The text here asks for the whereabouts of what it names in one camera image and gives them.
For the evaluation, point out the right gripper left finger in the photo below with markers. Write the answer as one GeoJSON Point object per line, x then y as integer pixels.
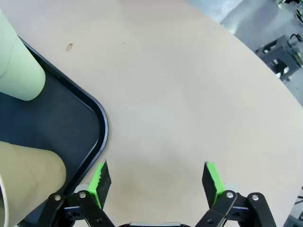
{"type": "Point", "coordinates": [100, 186]}

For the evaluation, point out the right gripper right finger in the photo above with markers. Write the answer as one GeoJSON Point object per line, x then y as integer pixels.
{"type": "Point", "coordinates": [210, 184]}

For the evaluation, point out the brown cup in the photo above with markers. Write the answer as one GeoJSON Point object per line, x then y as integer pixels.
{"type": "Point", "coordinates": [30, 177]}

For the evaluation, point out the black plastic tray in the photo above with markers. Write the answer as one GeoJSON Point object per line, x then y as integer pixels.
{"type": "Point", "coordinates": [59, 123]}

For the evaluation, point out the pale green cup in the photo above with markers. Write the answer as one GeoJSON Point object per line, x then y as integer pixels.
{"type": "Point", "coordinates": [21, 71]}

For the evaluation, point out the black metal equipment frame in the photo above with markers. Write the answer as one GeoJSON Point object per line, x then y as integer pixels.
{"type": "Point", "coordinates": [279, 50]}

